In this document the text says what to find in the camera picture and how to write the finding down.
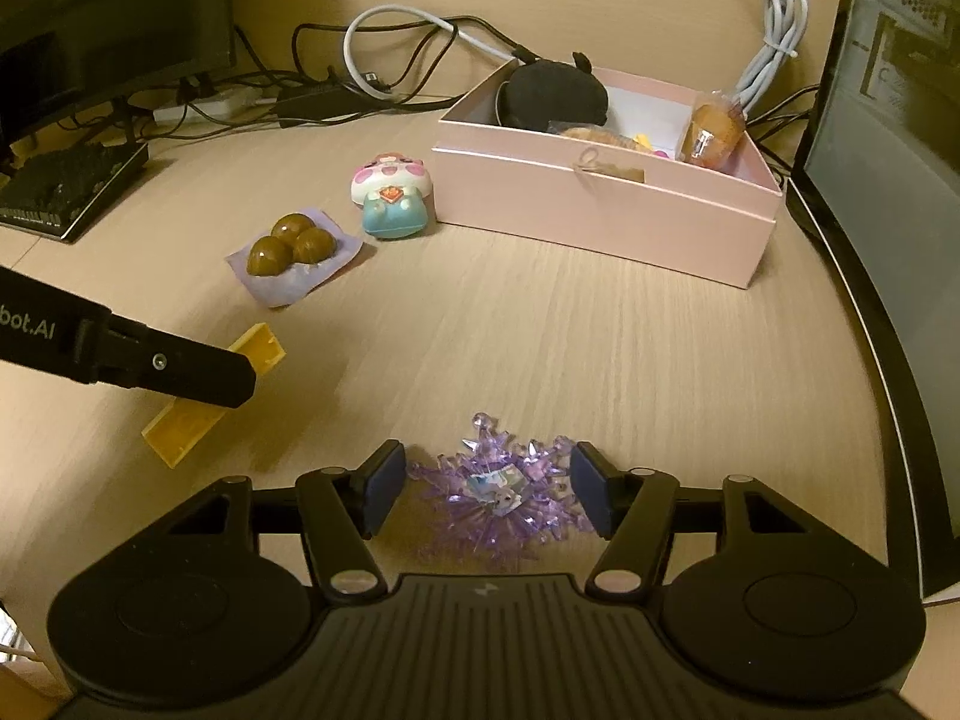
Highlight black plush toy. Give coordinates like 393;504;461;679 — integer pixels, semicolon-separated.
496;51;610;132

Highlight purple crystal ornament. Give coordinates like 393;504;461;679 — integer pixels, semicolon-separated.
409;412;593;567

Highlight white power strip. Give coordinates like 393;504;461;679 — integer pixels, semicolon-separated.
154;86;260;125

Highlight black power adapter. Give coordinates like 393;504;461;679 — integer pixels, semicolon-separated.
277;82;376;128

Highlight pink cardboard box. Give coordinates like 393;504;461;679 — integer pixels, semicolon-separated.
431;64;785;290

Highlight black cables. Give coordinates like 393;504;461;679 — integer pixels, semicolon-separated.
127;15;826;188

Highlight black monitor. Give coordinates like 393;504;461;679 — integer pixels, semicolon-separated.
0;0;237;151

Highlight black keyboard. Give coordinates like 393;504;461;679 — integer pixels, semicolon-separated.
0;139;149;243

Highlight bread packet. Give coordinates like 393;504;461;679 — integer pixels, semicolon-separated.
679;88;751;170

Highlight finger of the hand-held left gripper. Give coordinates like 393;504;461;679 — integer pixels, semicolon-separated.
79;313;257;407

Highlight yellow plastic block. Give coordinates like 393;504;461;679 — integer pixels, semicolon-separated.
141;322;288;470

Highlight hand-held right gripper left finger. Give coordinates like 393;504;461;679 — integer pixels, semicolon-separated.
169;441;407;605

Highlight chocolate balls packet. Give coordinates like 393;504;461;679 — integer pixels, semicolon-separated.
225;206;365;308

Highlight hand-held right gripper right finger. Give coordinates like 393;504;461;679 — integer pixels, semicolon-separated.
570;442;807;601

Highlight clear pastry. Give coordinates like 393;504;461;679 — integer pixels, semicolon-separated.
546;120;638;155

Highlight black computer case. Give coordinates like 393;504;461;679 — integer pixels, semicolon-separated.
787;0;960;608

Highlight white coiled cable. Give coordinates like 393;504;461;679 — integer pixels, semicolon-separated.
731;0;811;110

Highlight pink and blue toy figurine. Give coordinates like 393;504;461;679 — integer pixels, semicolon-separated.
349;154;434;241

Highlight white looped cable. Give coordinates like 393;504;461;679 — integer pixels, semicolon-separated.
343;4;526;87

